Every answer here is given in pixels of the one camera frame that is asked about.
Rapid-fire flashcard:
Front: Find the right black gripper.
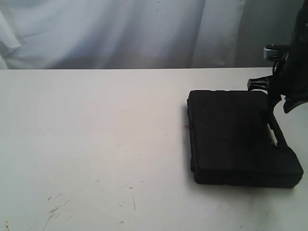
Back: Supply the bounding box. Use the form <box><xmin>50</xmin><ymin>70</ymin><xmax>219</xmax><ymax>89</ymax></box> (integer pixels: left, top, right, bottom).
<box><xmin>247</xmin><ymin>74</ymin><xmax>308</xmax><ymax>114</ymax></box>

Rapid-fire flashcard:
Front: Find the black plastic tool case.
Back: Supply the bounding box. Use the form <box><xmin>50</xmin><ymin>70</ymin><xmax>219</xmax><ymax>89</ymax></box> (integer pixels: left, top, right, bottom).
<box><xmin>187</xmin><ymin>90</ymin><xmax>304</xmax><ymax>188</ymax></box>

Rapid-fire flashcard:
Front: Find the white backdrop curtain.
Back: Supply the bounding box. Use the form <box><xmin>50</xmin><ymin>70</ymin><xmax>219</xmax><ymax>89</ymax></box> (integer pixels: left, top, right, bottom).
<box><xmin>0</xmin><ymin>0</ymin><xmax>303</xmax><ymax>69</ymax></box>

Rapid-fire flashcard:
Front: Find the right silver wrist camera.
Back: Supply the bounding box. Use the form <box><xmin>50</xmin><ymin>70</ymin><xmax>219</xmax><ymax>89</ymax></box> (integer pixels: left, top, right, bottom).
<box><xmin>263</xmin><ymin>44</ymin><xmax>290</xmax><ymax>61</ymax></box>

